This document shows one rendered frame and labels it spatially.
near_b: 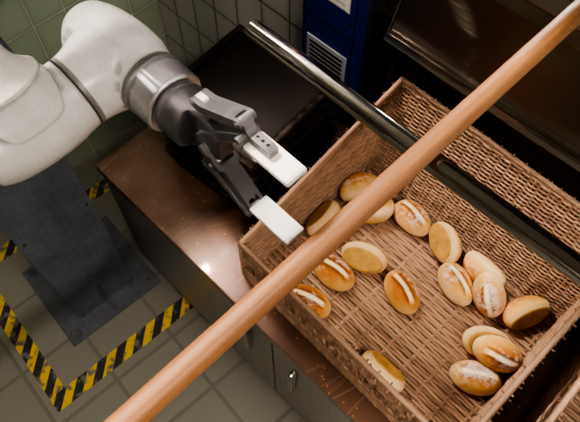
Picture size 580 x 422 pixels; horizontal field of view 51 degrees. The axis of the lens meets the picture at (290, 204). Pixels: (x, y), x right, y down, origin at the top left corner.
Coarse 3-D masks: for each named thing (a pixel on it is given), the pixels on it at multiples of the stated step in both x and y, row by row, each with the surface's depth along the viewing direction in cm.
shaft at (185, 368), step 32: (576, 0) 87; (544, 32) 83; (512, 64) 80; (480, 96) 77; (448, 128) 75; (416, 160) 73; (384, 192) 71; (352, 224) 69; (288, 256) 67; (320, 256) 67; (256, 288) 65; (288, 288) 65; (224, 320) 63; (256, 320) 64; (192, 352) 61; (160, 384) 59; (128, 416) 58
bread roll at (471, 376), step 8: (464, 360) 119; (472, 360) 119; (456, 368) 118; (464, 368) 117; (472, 368) 116; (480, 368) 116; (488, 368) 117; (456, 376) 117; (464, 376) 116; (472, 376) 116; (480, 376) 115; (488, 376) 116; (496, 376) 116; (456, 384) 118; (464, 384) 117; (472, 384) 116; (480, 384) 115; (488, 384) 115; (496, 384) 116; (472, 392) 117; (480, 392) 116; (488, 392) 116
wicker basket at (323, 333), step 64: (320, 192) 133; (448, 192) 131; (512, 192) 120; (256, 256) 118; (320, 320) 112; (384, 320) 127; (448, 320) 127; (576, 320) 104; (384, 384) 106; (448, 384) 120; (512, 384) 103
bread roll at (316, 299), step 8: (296, 288) 125; (304, 288) 125; (312, 288) 125; (304, 296) 124; (312, 296) 124; (320, 296) 124; (312, 304) 123; (320, 304) 123; (328, 304) 125; (320, 312) 124; (328, 312) 125
